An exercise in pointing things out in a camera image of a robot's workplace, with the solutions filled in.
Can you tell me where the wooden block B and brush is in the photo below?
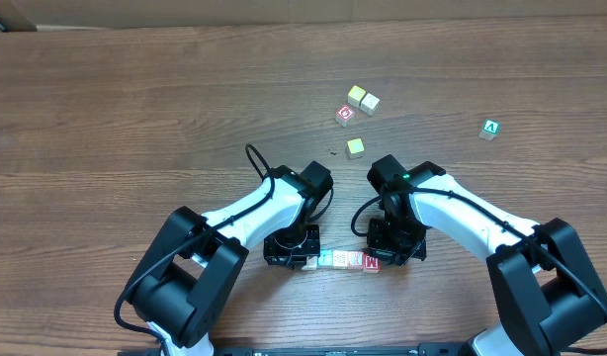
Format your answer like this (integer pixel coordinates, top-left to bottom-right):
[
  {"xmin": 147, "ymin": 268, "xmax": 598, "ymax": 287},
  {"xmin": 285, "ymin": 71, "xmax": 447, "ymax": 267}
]
[{"xmin": 302, "ymin": 256, "xmax": 318, "ymax": 271}]

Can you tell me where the blue T wooden block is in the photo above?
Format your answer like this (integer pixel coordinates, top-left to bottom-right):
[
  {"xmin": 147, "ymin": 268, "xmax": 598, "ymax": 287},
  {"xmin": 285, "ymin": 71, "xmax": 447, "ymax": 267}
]
[{"xmin": 317, "ymin": 249, "xmax": 333, "ymax": 269}]

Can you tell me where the red M wooden block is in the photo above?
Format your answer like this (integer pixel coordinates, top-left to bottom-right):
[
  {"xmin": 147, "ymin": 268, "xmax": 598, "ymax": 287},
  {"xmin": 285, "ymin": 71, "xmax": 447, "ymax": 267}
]
[{"xmin": 362, "ymin": 254, "xmax": 381, "ymax": 273}]

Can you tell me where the yellow K wooden block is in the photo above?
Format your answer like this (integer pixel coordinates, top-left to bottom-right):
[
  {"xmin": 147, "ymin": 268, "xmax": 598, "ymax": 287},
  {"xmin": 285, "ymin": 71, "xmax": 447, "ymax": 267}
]
[{"xmin": 332, "ymin": 250, "xmax": 349, "ymax": 269}]

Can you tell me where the red drawing wooden block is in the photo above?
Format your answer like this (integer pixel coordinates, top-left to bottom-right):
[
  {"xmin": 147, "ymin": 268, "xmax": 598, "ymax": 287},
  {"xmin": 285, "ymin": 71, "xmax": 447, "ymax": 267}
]
[{"xmin": 347, "ymin": 251, "xmax": 364, "ymax": 270}]

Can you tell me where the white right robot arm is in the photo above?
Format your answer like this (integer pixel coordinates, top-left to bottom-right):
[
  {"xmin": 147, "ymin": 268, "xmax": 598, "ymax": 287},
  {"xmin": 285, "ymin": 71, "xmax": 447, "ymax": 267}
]
[{"xmin": 365, "ymin": 155, "xmax": 607, "ymax": 355}]

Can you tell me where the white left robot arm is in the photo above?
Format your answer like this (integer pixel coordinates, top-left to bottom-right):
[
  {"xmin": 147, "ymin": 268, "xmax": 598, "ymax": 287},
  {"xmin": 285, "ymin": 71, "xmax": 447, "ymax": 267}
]
[{"xmin": 118, "ymin": 161, "xmax": 333, "ymax": 355}]

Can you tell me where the yellow L wooden block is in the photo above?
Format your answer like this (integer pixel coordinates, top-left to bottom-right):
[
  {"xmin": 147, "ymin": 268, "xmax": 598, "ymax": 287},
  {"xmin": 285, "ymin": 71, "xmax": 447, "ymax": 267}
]
[{"xmin": 346, "ymin": 138, "xmax": 365, "ymax": 159}]

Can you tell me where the red O wooden block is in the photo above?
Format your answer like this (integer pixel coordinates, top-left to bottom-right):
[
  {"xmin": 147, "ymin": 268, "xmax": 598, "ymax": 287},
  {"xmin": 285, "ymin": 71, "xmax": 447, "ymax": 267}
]
[{"xmin": 335, "ymin": 105, "xmax": 356, "ymax": 128}]

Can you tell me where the plain wooden block yellow side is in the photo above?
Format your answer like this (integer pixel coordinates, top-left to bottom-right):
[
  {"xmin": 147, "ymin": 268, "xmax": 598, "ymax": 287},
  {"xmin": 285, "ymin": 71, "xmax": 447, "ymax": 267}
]
[{"xmin": 359, "ymin": 93, "xmax": 380, "ymax": 116}]

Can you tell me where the green A wooden block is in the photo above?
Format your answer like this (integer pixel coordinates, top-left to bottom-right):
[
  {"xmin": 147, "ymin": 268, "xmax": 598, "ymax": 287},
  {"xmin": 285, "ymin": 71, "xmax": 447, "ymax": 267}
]
[{"xmin": 478, "ymin": 119, "xmax": 501, "ymax": 140}]

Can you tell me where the yellow top wooden block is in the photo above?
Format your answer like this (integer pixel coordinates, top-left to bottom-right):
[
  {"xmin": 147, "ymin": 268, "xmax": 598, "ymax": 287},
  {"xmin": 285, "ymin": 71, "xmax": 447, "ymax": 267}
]
[{"xmin": 347, "ymin": 85, "xmax": 367, "ymax": 108}]

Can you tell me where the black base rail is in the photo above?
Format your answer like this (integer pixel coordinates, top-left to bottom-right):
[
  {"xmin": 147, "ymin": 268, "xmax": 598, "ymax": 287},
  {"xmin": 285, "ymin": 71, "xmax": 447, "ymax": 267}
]
[{"xmin": 116, "ymin": 341, "xmax": 482, "ymax": 356}]

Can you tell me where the cardboard wall panel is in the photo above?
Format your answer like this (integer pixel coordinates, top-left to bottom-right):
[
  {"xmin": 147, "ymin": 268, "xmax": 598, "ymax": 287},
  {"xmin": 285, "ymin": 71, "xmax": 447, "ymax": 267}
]
[{"xmin": 0, "ymin": 0, "xmax": 607, "ymax": 31}]

